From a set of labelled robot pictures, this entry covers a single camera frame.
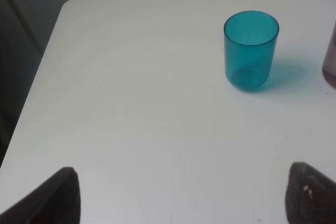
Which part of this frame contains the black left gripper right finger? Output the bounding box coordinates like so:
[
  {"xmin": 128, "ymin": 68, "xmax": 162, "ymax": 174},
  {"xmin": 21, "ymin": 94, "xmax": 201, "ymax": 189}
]
[{"xmin": 285, "ymin": 162, "xmax": 335, "ymax": 224}]

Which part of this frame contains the teal translucent plastic cup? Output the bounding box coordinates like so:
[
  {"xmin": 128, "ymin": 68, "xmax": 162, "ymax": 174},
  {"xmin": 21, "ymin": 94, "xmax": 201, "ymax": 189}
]
[{"xmin": 223, "ymin": 10, "xmax": 279, "ymax": 91}]

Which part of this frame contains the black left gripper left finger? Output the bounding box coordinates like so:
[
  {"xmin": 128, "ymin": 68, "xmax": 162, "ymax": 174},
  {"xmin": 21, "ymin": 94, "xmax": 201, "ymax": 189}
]
[{"xmin": 1, "ymin": 167, "xmax": 81, "ymax": 223}]

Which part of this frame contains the pink translucent plastic cup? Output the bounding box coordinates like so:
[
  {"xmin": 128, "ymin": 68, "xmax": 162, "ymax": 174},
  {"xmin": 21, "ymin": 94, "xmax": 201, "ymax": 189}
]
[{"xmin": 322, "ymin": 26, "xmax": 336, "ymax": 89}]

